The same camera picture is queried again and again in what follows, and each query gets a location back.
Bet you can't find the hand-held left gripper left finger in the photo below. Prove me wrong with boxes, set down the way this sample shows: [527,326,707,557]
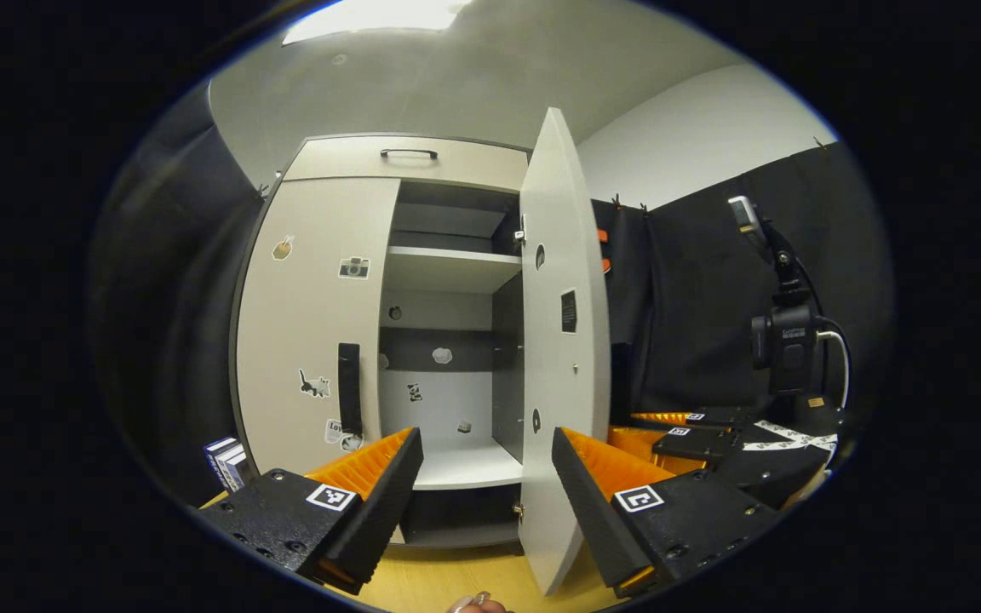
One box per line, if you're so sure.
[198,427,425,596]

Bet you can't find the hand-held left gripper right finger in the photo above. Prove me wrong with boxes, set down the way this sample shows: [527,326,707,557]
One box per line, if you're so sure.
[552,426,783,599]

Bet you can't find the beige double-door shoe cabinet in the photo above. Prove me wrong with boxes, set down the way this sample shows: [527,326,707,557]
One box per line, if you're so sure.
[229,132,534,550]

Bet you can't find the black door handle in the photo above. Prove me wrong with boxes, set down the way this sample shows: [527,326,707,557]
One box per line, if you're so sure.
[337,342,364,438]

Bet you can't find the beige cabinet door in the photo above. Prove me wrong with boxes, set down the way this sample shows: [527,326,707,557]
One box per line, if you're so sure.
[235,176,402,478]
[518,106,613,597]

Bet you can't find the white cabinet shelf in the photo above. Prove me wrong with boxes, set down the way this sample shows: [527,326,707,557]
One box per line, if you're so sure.
[412,436,525,491]
[384,245,524,295]

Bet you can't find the beige cabinet drawer front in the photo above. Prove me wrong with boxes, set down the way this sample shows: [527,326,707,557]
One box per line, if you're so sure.
[284,136,530,193]

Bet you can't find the black backdrop cloth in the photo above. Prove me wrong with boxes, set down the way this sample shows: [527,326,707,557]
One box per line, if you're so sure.
[86,81,274,512]
[591,140,896,427]

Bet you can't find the white striped boxes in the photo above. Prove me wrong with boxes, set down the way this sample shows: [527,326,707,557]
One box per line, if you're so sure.
[204,437,251,493]

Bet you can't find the ceiling light panel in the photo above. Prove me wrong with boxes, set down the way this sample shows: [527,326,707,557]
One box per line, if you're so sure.
[282,0,474,46]

